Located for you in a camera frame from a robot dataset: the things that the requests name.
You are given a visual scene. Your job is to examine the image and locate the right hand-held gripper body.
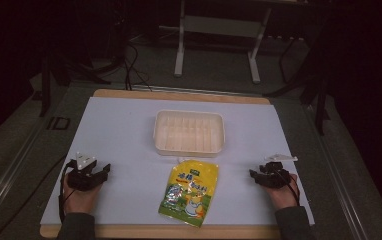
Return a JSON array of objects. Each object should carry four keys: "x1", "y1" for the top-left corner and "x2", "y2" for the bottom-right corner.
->
[{"x1": 258, "y1": 153, "x2": 299, "y2": 190}]

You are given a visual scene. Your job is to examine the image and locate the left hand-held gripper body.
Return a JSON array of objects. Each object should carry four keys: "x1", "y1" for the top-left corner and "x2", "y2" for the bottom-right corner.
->
[{"x1": 66, "y1": 152, "x2": 101, "y2": 192}]

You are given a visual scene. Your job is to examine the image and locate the person's right hand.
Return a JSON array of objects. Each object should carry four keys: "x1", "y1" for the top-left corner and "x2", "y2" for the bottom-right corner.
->
[{"x1": 261, "y1": 173, "x2": 301, "y2": 211}]

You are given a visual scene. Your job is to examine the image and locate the person's left hand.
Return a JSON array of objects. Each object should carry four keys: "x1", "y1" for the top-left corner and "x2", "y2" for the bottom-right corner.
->
[{"x1": 62, "y1": 173, "x2": 104, "y2": 215}]

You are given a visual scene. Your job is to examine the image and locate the white table mat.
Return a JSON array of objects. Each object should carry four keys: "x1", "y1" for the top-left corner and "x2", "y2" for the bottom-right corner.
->
[{"x1": 39, "y1": 96, "x2": 316, "y2": 227}]

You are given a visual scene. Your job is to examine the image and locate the yellow spouted pouch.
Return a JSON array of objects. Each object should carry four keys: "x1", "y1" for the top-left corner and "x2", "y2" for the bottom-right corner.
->
[{"x1": 157, "y1": 156, "x2": 220, "y2": 229}]

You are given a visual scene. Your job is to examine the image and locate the white plastic tray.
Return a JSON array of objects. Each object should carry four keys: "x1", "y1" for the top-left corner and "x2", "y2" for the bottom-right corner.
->
[{"x1": 152, "y1": 109, "x2": 226, "y2": 159}]

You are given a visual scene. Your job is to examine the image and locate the black stand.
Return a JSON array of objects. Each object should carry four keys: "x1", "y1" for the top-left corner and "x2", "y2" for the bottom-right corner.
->
[
  {"x1": 265, "y1": 13, "x2": 338, "y2": 136},
  {"x1": 28, "y1": 0, "x2": 113, "y2": 118}
]

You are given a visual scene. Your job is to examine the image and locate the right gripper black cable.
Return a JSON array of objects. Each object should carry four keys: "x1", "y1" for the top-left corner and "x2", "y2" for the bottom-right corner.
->
[{"x1": 273, "y1": 168, "x2": 302, "y2": 207}]

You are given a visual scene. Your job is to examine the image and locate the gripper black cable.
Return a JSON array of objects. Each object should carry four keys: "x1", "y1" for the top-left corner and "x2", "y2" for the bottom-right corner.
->
[
  {"x1": 273, "y1": 168, "x2": 302, "y2": 207},
  {"x1": 57, "y1": 159, "x2": 77, "y2": 224}
]

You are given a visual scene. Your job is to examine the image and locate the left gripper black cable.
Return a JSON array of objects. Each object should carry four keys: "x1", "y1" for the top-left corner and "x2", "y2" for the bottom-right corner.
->
[{"x1": 57, "y1": 159, "x2": 77, "y2": 224}]

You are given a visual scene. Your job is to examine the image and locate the black floor cables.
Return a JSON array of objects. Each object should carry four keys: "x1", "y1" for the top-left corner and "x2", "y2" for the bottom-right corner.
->
[{"x1": 112, "y1": 19, "x2": 153, "y2": 92}]

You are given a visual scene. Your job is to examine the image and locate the white metal stand frame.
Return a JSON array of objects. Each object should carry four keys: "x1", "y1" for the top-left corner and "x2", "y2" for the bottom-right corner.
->
[{"x1": 173, "y1": 0, "x2": 274, "y2": 85}]

